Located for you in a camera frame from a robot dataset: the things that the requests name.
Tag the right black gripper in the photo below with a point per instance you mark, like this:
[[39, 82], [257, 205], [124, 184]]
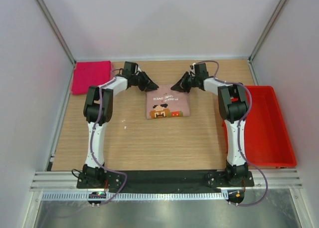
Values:
[[181, 86]]

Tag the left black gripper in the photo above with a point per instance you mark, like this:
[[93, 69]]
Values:
[[148, 84]]

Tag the dusty pink t shirt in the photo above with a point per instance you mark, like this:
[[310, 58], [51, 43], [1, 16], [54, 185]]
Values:
[[167, 103]]

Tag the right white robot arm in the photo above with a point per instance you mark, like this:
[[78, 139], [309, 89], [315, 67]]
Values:
[[234, 104]]

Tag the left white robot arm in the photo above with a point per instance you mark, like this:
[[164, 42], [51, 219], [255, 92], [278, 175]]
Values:
[[98, 111]]

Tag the folded magenta t shirt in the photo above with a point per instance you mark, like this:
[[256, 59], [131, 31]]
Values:
[[90, 73]]

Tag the red plastic bin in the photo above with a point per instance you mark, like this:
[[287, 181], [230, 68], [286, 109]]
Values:
[[267, 143]]

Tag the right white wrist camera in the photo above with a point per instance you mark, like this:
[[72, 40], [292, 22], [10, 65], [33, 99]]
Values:
[[192, 70]]

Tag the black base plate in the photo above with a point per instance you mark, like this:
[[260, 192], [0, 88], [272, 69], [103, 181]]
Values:
[[164, 181]]

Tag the white slotted cable duct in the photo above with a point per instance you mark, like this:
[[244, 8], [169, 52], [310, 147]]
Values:
[[96, 196]]

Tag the right aluminium frame post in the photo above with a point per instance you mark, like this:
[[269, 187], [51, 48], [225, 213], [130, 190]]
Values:
[[268, 28]]

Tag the aluminium frame post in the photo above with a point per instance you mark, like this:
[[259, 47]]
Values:
[[49, 18], [268, 28]]

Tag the aluminium rail profile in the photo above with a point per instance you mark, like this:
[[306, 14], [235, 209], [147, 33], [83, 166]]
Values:
[[53, 181]]

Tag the left aluminium frame post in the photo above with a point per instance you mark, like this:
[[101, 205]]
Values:
[[49, 18]]

